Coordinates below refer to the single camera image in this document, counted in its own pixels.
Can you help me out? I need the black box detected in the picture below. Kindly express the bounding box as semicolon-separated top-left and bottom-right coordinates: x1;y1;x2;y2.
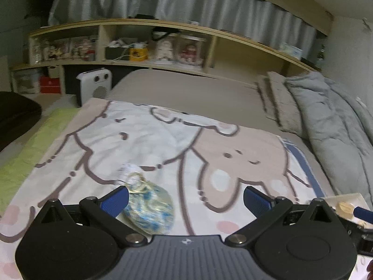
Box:
105;47;130;61

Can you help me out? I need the blue white patterned pouch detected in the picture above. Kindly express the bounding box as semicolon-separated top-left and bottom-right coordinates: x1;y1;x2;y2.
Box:
116;163;176;235

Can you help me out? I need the beige fuzzy pillow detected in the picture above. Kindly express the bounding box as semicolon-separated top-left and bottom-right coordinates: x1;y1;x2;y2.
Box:
255;71;310;138

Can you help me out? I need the black strap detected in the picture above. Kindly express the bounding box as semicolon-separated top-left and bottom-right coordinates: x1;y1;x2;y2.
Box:
152;27;179;42

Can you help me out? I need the wooden headboard shelf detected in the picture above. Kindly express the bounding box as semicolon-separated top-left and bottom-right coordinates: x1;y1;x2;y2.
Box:
10;19;321;94

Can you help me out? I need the red box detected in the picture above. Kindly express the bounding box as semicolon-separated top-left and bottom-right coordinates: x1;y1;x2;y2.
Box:
39;76;62;94

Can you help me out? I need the grey curtain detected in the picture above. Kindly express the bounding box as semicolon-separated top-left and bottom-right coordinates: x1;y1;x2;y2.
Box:
48;0;329;62

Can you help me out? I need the white fan heater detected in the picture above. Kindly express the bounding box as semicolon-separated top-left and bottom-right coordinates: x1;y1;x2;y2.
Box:
76;68;113;107

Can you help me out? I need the printed cartoon blanket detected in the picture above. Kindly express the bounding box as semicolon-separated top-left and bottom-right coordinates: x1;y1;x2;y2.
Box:
0;98;327;280

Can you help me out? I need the light green sheet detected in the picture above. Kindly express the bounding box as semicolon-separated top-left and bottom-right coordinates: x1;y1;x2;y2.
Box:
0;107;81;214

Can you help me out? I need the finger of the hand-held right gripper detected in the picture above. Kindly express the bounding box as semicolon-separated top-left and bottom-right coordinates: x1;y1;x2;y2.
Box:
353;206;373;221

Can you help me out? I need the grey duvet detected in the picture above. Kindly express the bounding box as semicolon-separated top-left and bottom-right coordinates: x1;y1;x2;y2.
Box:
284;71;373;210

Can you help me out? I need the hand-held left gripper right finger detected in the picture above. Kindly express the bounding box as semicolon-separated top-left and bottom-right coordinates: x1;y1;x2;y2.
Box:
225;186;347;247

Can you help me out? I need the clear plastic storage bin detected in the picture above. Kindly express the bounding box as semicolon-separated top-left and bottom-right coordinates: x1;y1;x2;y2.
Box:
13;70;40;94

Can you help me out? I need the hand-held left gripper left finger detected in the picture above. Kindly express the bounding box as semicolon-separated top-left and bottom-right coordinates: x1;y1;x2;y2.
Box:
28;185;148;247

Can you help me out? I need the yellow box on shelf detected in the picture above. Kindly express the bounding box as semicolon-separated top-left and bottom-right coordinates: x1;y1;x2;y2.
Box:
129;48;149;62

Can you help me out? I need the row of small figurines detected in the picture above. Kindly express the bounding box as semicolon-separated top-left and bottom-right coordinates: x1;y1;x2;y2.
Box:
29;36;98;64

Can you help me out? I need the light blue tissue box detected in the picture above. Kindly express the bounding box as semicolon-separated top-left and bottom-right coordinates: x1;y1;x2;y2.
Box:
280;42;304;59

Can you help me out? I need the display case with white doll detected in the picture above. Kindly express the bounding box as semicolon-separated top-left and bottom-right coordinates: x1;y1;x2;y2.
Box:
154;34;176;65

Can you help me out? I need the display case with red doll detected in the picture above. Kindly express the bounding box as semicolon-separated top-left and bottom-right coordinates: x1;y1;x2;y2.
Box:
176;34;205;66

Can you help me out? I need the beige bed sheet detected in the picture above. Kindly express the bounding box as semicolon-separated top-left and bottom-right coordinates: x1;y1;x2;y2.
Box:
104;69;310;141

